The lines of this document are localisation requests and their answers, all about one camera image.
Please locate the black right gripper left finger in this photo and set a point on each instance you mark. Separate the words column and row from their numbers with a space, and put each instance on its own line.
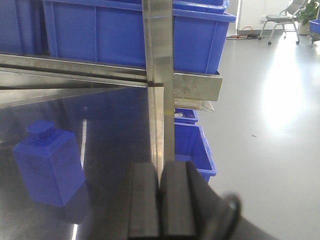
column 143, row 209

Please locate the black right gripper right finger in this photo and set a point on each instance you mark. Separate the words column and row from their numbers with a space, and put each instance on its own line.
column 191, row 210

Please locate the blue bottle-shaped plastic part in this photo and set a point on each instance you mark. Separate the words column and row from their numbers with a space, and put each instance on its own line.
column 49, row 162

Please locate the blue bin on floor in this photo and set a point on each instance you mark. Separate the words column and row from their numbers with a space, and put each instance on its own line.
column 191, row 145

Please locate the small blue bin behind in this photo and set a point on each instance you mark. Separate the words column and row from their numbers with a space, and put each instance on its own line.
column 185, row 116

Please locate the large blue plastic bin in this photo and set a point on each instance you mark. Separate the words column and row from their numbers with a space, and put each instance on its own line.
column 112, row 32

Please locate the blue bin far left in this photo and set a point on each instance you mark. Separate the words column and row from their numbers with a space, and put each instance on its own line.
column 22, row 27

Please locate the grey office chair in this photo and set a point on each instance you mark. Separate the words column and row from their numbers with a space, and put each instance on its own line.
column 288, row 16

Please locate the blue bin on cart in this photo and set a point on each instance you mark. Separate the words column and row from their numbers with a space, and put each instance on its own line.
column 314, row 29

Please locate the green potted plant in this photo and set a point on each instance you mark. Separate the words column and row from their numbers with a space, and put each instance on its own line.
column 310, row 12

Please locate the stainless steel shelf frame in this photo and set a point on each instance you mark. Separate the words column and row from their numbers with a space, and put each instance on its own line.
column 166, row 89

